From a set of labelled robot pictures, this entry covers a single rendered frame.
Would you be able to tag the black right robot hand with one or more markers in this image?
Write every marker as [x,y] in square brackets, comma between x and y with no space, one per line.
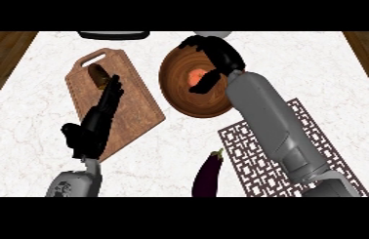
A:
[222,59]

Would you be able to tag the brown lattice placemat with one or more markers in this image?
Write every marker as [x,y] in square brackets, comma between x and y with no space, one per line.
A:
[250,165]

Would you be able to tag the grey round object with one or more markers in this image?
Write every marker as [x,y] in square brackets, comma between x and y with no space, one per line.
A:
[213,33]

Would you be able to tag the brown wooden cutting board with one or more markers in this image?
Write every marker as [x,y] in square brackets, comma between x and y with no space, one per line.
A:
[115,101]

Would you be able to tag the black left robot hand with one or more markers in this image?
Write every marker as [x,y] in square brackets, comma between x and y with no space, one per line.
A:
[93,126]

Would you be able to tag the orange squash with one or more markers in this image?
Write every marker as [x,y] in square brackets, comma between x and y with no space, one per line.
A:
[197,77]

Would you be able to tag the dark purple eggplant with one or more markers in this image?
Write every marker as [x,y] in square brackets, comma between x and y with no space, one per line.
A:
[207,176]

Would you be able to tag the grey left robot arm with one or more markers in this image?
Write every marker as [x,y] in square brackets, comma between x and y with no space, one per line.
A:
[77,179]

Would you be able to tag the brown wooden bowl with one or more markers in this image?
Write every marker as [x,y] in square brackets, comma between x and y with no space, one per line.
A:
[185,87]

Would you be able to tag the dark olive vegetable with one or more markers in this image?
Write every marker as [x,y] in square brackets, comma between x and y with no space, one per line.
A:
[98,75]

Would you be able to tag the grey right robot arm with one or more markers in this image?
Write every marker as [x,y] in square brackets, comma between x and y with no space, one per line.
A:
[284,132]

